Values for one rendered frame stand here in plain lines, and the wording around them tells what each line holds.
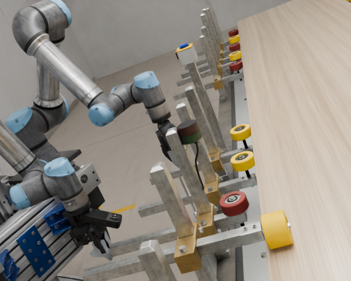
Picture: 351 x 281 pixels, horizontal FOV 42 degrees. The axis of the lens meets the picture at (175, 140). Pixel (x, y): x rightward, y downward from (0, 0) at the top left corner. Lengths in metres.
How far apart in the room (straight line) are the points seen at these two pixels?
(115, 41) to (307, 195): 8.33
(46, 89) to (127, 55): 7.60
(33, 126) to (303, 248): 1.14
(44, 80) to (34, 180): 0.55
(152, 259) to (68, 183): 0.56
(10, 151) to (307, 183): 0.87
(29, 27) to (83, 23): 7.87
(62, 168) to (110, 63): 8.20
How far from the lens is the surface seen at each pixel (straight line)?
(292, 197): 1.27
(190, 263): 1.09
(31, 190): 1.38
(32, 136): 1.83
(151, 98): 1.54
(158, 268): 0.88
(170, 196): 1.08
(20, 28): 1.61
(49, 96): 1.86
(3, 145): 1.48
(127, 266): 1.17
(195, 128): 1.27
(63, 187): 1.37
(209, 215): 1.38
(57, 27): 1.70
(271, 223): 1.06
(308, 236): 1.12
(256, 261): 1.56
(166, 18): 9.20
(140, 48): 9.35
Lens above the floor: 1.56
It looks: 20 degrees down
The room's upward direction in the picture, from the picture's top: 23 degrees counter-clockwise
